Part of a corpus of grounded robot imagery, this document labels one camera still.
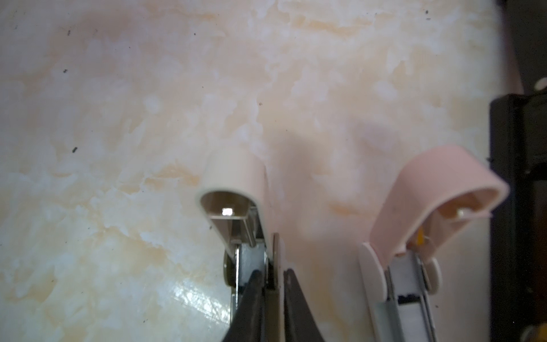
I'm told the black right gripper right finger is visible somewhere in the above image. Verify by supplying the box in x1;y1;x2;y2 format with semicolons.
283;269;325;342

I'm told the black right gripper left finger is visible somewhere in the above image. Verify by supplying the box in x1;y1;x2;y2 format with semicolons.
222;270;264;342

